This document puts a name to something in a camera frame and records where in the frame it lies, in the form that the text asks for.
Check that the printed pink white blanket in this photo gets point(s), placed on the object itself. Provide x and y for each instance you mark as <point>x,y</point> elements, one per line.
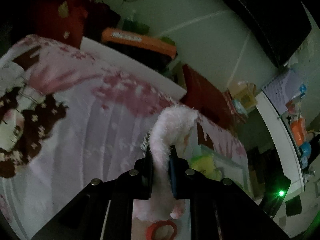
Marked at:
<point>80,120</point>

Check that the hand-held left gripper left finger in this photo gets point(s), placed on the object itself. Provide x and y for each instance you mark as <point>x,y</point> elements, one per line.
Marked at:
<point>149,165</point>

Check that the blue toy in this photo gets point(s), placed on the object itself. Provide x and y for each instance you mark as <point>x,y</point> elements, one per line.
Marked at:
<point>305,149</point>

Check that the white shelf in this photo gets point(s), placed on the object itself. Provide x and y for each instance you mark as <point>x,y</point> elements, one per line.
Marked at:
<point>277,130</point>

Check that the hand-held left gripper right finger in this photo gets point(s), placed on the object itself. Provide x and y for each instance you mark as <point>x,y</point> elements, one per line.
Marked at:
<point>172,177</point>

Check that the red bag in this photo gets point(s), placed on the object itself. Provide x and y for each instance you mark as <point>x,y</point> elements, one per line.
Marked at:
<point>62,17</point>

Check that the red cabinet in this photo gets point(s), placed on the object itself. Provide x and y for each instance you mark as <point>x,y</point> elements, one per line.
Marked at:
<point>205,90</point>

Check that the green bottle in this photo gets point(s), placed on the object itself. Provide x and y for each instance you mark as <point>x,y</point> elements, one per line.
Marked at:
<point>133,23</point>

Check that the white fluffy plush toy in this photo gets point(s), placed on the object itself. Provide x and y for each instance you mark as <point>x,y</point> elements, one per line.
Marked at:
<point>160,140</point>

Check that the yellow green plush toy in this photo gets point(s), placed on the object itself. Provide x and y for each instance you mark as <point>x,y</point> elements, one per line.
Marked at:
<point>202,163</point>

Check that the orange toy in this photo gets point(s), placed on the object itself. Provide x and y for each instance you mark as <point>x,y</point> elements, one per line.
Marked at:
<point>297,130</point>

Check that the large dark panel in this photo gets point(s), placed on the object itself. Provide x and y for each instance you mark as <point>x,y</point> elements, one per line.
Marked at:
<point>262,12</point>

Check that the orange black box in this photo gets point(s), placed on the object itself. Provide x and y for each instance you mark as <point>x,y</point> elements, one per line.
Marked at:
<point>140,41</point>

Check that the white grid paper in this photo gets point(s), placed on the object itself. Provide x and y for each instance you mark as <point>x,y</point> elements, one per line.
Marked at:
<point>282,87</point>

